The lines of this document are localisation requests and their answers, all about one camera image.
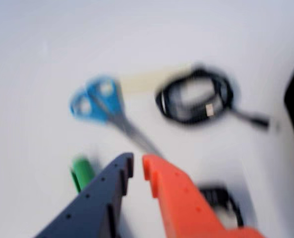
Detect black marker with green cap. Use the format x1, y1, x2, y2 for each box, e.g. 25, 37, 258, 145
70, 154, 96, 194

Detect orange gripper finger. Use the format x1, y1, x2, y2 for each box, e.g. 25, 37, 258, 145
142, 154, 265, 238

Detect blue handled scissors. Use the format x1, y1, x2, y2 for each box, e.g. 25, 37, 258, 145
68, 73, 164, 157

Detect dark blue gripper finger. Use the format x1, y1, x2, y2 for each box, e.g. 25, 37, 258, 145
34, 152, 134, 238

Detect beige masking tape strip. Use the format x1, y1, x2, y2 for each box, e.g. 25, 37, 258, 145
118, 62, 195, 94

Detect coiled black USB cable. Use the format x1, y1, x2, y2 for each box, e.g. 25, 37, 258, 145
154, 61, 271, 131

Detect small black bike light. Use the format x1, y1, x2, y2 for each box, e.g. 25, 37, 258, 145
198, 183, 246, 228

